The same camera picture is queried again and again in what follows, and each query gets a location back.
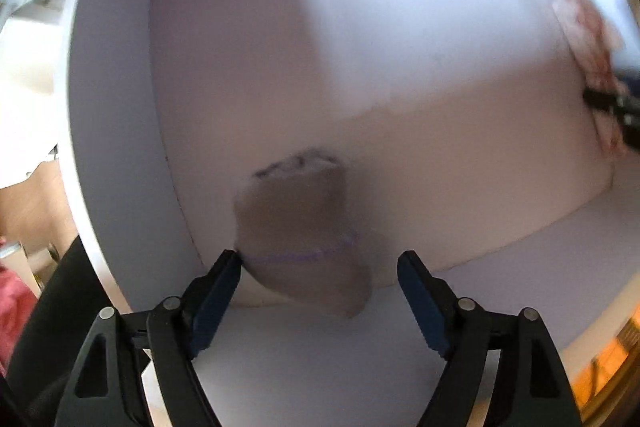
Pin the pink ruffled cloth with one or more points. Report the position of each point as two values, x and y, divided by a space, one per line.
12 307

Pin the white cabinet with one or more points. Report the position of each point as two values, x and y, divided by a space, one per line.
400 57

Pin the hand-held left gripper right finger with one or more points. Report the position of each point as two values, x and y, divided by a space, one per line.
425 307

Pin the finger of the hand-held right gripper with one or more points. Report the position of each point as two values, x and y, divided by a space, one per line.
610 104

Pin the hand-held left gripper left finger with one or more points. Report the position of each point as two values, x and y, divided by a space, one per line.
215 307

